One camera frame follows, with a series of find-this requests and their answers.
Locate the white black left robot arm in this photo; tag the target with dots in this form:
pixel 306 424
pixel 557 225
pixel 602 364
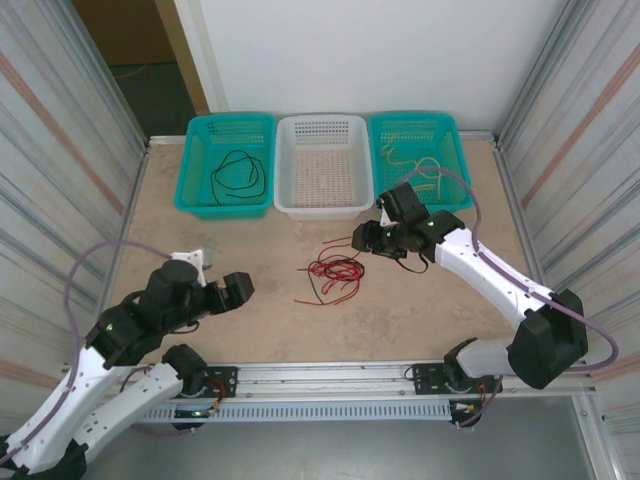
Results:
pixel 150 390

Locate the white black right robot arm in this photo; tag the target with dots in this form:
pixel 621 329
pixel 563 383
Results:
pixel 480 270

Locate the white plastic basket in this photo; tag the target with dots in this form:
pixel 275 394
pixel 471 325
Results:
pixel 325 212

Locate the teal plastic basket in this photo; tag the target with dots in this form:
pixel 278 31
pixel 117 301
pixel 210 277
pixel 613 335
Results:
pixel 415 117
pixel 225 212

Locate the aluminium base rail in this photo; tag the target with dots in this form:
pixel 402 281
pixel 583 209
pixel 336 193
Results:
pixel 325 375

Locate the aluminium table frame rail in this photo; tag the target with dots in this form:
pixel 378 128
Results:
pixel 165 140

